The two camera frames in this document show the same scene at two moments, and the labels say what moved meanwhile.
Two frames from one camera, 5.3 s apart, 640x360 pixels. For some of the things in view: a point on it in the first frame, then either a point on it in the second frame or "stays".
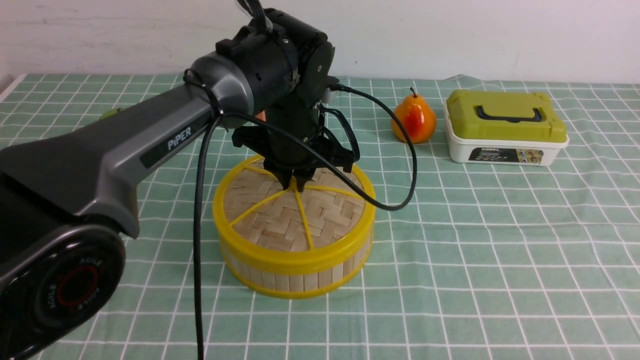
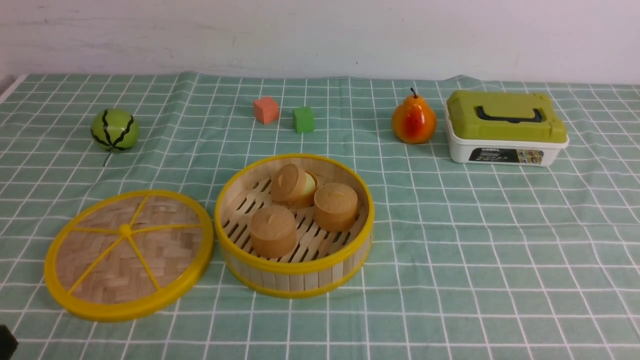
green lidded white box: (502, 127) stays
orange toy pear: (416, 117) stays
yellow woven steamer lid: (257, 220) -> (128, 255)
